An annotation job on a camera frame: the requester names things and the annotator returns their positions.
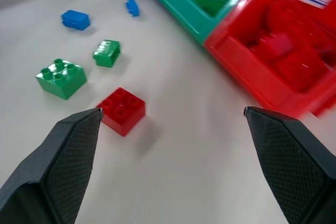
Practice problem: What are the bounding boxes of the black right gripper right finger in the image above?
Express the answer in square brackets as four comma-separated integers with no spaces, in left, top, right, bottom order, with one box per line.
[243,106,336,224]

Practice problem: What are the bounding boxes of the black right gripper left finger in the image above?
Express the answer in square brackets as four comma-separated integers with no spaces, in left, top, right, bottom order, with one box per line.
[0,107,104,224]

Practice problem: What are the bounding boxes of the red toy brick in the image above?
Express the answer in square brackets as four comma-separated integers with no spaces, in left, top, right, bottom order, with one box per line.
[96,87,146,137]
[272,50,332,94]

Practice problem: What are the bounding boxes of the red plastic bin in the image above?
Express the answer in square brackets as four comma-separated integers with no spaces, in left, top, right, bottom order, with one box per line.
[203,0,336,118]

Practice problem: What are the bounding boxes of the blue toy brick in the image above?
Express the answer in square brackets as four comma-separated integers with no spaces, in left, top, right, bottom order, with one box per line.
[125,0,141,17]
[60,9,91,32]

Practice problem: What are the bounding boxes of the green plastic bin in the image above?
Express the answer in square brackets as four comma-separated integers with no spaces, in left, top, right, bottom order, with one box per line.
[159,0,323,48]

